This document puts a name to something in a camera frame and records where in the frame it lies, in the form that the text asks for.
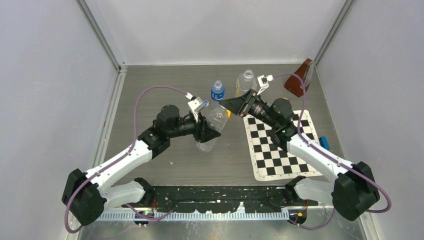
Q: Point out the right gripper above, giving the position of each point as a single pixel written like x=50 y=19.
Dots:
x=240 y=105

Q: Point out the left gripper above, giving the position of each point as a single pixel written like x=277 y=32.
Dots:
x=203 y=133

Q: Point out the clear plastic bottle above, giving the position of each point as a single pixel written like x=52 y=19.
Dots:
x=217 y=119

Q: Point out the blue label water bottle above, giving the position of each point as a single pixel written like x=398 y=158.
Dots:
x=217 y=94

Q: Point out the fruit label plastic bottle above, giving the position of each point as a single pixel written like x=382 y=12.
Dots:
x=245 y=82

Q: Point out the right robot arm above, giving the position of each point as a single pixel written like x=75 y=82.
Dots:
x=350 y=188

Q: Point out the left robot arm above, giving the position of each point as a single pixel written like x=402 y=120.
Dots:
x=88 y=194

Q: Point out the blue brick toy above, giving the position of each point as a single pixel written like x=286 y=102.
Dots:
x=323 y=141

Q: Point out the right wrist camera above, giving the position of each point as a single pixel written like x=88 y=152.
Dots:
x=264 y=82

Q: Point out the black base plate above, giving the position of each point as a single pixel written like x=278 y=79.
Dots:
x=221 y=199

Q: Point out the aluminium front rail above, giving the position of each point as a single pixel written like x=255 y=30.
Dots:
x=238 y=215

